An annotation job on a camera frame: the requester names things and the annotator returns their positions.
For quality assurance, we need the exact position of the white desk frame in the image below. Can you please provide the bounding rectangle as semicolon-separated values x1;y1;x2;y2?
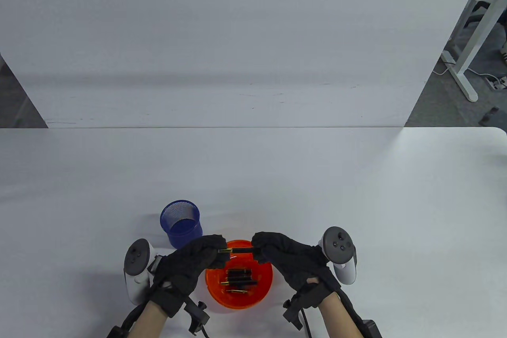
442;0;507;102

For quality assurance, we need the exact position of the black office chair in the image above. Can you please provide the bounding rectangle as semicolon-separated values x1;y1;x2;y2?
461;0;492;29

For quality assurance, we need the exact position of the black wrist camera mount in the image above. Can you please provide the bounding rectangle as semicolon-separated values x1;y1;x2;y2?
283;294;313;330
184;299;210;334

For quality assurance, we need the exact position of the person's left hand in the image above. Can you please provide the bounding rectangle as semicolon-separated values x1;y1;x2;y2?
149;234;228;318

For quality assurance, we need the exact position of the white partition board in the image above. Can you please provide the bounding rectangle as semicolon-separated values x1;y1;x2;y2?
0;0;492;128

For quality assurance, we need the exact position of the person's right hand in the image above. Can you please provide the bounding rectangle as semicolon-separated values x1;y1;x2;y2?
251;231;342;307

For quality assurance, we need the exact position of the pile of fountain pen components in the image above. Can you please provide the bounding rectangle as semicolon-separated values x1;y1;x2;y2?
220;269;258;296

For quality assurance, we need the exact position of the person's right forearm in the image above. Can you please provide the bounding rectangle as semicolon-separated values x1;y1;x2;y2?
319;294;363;338

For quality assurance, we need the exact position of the orange plastic bowl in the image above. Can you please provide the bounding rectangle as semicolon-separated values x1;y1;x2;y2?
205;240;274;309

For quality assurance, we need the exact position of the grey and white controller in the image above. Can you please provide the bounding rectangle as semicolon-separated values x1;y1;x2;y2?
319;227;358;285
124;239;156;304

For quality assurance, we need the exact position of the blue mesh pen holder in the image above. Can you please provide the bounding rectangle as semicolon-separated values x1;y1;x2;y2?
160;201;203;249

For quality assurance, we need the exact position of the black arm strap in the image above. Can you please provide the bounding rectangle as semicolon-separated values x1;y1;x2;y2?
341;290;383;338
105;302;143;338

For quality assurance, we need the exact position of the person's left forearm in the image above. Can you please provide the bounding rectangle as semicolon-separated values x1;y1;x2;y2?
127;300;169;338

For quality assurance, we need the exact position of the white floor cable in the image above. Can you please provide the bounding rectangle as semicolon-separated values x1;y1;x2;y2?
432;65;507;81

